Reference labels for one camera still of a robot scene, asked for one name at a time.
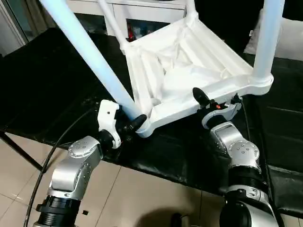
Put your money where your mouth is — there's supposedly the black metal frame bar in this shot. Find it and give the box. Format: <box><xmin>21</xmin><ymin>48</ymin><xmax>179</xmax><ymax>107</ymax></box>
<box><xmin>0</xmin><ymin>129</ymin><xmax>45</xmax><ymax>171</ymax></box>

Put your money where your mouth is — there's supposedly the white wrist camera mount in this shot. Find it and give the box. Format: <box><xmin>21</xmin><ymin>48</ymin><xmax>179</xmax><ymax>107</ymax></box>
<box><xmin>201</xmin><ymin>93</ymin><xmax>242</xmax><ymax>130</ymax></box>
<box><xmin>98</xmin><ymin>99</ymin><xmax>123</xmax><ymax>149</ymax></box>

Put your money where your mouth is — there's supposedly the white cabinet with glass doors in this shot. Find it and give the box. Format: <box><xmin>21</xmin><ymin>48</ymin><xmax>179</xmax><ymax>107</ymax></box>
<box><xmin>66</xmin><ymin>0</ymin><xmax>188</xmax><ymax>44</ymax></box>

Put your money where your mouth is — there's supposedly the white plastic table top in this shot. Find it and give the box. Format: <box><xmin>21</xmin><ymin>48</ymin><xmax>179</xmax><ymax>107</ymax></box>
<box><xmin>120</xmin><ymin>12</ymin><xmax>275</xmax><ymax>139</ymax></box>

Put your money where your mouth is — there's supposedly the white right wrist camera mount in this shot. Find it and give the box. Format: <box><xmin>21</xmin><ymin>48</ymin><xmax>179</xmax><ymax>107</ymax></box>
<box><xmin>201</xmin><ymin>93</ymin><xmax>242</xmax><ymax>130</ymax></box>

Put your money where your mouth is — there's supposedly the grey cushion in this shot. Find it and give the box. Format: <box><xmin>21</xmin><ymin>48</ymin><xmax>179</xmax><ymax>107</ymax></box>
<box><xmin>243</xmin><ymin>9</ymin><xmax>303</xmax><ymax>60</ymax></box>

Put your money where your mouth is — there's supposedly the white plastic table leg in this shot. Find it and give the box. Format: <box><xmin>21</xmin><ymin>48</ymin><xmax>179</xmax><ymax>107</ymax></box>
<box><xmin>250</xmin><ymin>0</ymin><xmax>285</xmax><ymax>83</ymax></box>
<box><xmin>184</xmin><ymin>0</ymin><xmax>197</xmax><ymax>21</ymax></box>
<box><xmin>98</xmin><ymin>0</ymin><xmax>130</xmax><ymax>55</ymax></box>
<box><xmin>39</xmin><ymin>0</ymin><xmax>148</xmax><ymax>124</ymax></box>

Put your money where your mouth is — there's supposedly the black mat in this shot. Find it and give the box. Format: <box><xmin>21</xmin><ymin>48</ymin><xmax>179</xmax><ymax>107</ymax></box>
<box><xmin>0</xmin><ymin>27</ymin><xmax>303</xmax><ymax>219</ymax></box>

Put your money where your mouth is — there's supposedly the brown curtain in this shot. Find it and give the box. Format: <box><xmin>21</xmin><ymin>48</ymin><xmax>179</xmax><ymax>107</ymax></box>
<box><xmin>23</xmin><ymin>0</ymin><xmax>60</xmax><ymax>31</ymax></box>

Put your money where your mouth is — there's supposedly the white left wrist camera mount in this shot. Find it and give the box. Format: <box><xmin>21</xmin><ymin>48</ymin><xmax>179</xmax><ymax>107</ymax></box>
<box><xmin>98</xmin><ymin>99</ymin><xmax>123</xmax><ymax>149</ymax></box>

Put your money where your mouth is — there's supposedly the black robot right foot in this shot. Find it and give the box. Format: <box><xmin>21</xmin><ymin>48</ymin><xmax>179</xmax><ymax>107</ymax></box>
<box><xmin>171</xmin><ymin>212</ymin><xmax>190</xmax><ymax>227</ymax></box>

